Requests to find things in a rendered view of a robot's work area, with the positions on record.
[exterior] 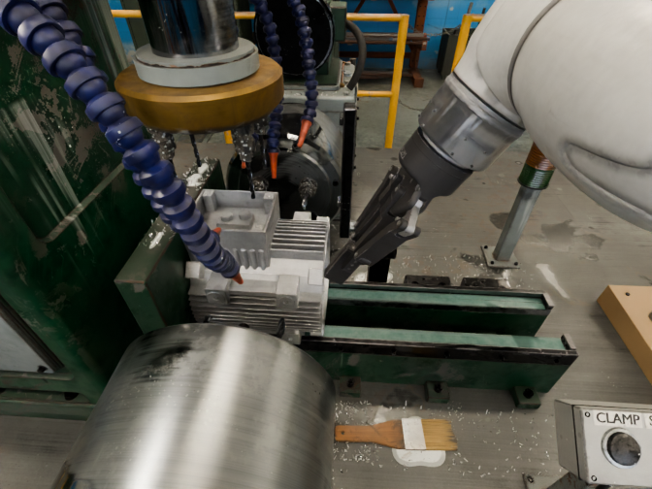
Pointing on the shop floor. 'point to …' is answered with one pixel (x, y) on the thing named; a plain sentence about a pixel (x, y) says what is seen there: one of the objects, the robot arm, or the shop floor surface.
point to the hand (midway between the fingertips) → (345, 263)
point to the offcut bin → (450, 48)
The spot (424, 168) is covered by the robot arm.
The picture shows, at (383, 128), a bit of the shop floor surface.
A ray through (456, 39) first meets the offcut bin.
